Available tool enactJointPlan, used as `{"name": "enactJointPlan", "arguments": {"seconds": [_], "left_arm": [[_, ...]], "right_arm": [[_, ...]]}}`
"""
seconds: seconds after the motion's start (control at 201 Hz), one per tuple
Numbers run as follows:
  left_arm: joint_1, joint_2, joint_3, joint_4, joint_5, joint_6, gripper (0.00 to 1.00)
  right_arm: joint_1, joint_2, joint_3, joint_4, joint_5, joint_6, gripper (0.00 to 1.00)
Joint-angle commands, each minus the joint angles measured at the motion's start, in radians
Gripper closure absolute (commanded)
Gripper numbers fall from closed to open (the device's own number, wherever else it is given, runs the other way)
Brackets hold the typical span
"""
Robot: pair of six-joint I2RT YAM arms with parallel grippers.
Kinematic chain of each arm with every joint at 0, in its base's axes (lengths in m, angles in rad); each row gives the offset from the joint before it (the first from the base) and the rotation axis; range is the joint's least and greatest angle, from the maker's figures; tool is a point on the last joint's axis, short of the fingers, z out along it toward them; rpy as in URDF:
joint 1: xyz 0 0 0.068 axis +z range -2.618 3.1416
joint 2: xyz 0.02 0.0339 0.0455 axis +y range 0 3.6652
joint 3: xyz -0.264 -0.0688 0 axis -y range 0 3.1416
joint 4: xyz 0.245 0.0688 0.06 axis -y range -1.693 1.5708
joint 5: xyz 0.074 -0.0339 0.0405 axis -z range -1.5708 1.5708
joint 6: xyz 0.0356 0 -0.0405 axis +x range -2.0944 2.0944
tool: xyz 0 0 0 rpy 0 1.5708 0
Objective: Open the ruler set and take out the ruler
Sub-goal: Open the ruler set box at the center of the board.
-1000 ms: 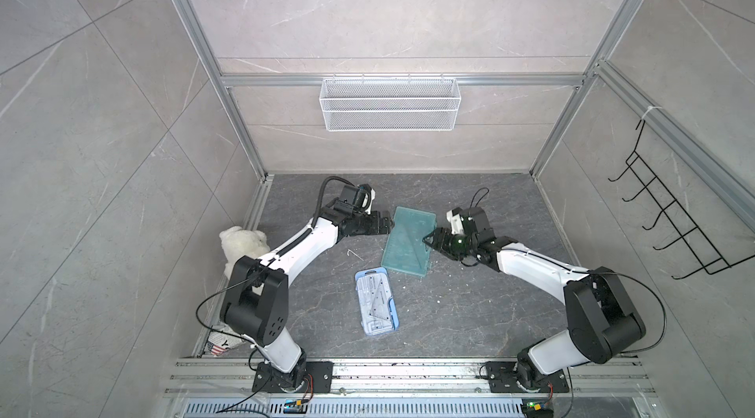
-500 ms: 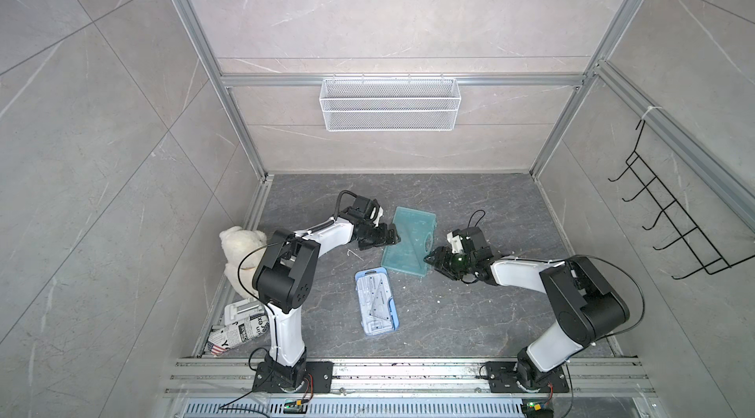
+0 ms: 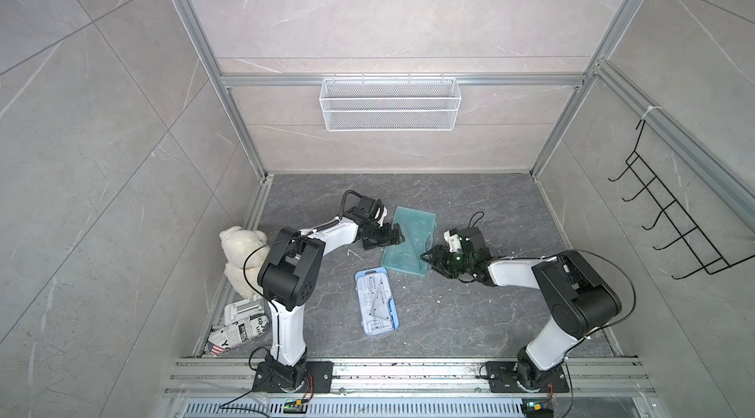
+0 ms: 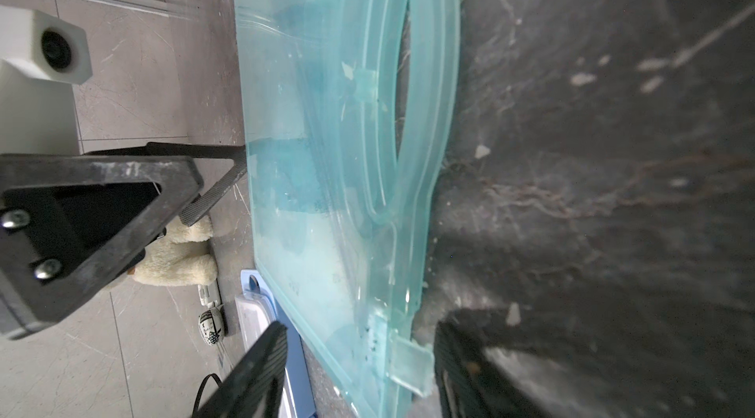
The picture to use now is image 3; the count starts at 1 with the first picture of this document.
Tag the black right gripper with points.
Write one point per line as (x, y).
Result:
(437, 259)

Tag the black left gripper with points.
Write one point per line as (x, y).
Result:
(395, 240)

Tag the green transparent ruler set case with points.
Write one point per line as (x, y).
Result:
(417, 228)

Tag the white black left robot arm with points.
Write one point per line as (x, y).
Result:
(291, 270)

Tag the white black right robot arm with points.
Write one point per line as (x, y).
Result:
(579, 300)

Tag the blue geometry set case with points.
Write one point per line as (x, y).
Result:
(377, 306)

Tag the white teddy bear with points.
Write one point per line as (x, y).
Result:
(245, 252)

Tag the printed newspaper pattern pouch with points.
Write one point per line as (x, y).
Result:
(242, 321)

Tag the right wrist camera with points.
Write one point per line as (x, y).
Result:
(466, 240)

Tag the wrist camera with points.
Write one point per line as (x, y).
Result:
(466, 240)
(369, 210)

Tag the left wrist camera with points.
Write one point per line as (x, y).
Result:
(369, 210)

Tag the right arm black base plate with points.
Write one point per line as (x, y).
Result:
(508, 376)

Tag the white wire mesh basket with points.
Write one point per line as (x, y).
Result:
(389, 104)

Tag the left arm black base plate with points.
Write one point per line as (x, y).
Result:
(308, 376)

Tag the aluminium front rail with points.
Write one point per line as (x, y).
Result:
(621, 377)

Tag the black wire hook rack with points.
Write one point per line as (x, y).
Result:
(704, 254)

